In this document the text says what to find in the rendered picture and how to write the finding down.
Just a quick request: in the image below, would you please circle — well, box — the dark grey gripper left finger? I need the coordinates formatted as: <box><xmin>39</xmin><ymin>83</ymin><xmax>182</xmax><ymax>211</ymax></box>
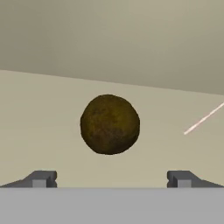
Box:
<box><xmin>0</xmin><ymin>170</ymin><xmax>58</xmax><ymax>188</ymax></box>

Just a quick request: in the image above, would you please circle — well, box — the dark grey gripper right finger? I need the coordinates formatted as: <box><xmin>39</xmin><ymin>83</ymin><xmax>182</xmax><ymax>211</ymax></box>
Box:
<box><xmin>166</xmin><ymin>170</ymin><xmax>224</xmax><ymax>188</ymax></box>

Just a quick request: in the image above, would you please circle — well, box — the dark brown-green avocado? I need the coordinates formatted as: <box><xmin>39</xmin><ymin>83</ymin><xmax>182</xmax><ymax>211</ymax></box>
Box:
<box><xmin>80</xmin><ymin>94</ymin><xmax>141</xmax><ymax>156</ymax></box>

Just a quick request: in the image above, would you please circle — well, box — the pale thin cabinet handle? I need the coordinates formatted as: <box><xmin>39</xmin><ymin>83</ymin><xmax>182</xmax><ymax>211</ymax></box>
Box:
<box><xmin>183</xmin><ymin>101</ymin><xmax>224</xmax><ymax>136</ymax></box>

